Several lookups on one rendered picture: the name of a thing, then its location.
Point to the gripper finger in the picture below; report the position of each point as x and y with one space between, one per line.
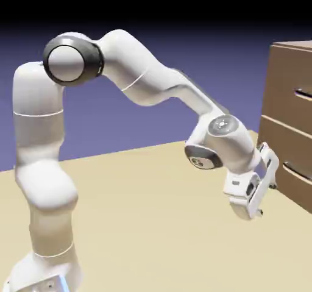
260 212
273 186

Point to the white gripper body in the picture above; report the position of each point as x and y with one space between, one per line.
265 182

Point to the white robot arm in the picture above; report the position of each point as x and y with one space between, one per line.
39 131

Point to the brown drawer front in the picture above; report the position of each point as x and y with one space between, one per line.
292 148
280 77

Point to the brown wooden cabinet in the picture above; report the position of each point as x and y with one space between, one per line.
287 72

